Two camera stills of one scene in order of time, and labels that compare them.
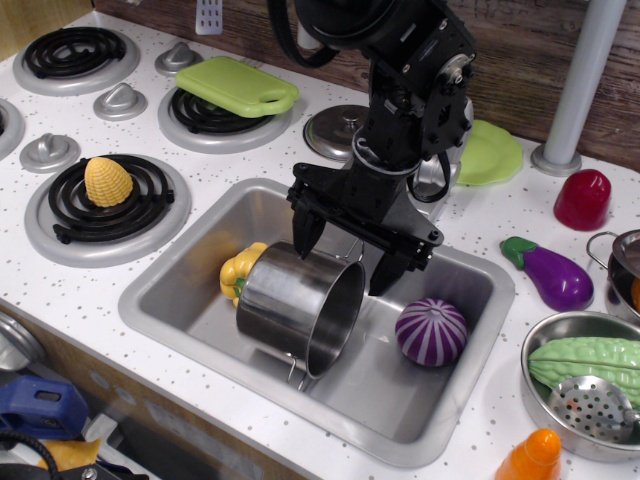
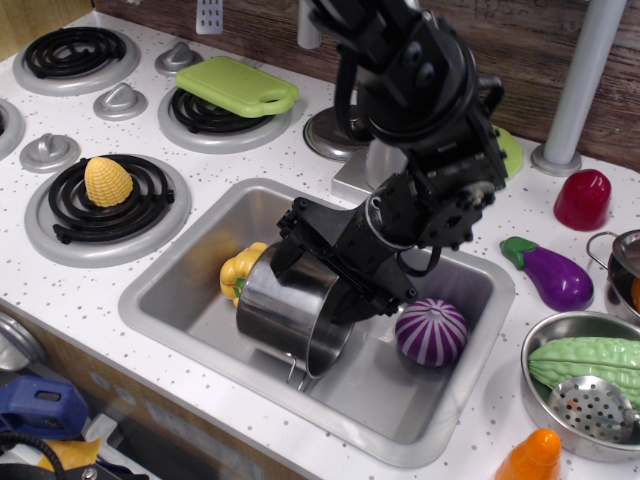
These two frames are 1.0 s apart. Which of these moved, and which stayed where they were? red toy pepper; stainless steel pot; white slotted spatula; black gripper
Moved: black gripper
Stayed: red toy pepper; white slotted spatula; stainless steel pot
